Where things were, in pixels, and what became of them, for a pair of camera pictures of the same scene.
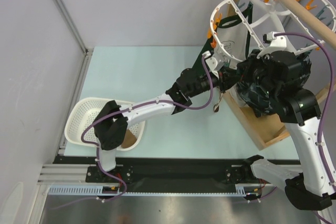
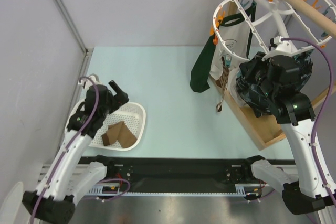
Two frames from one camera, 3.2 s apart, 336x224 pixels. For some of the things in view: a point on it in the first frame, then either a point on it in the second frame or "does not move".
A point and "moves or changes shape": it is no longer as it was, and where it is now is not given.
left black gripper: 228,78 to 118,100
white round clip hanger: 273,21 moves or changes shape
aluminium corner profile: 58,1 does not move
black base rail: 219,171 does not move
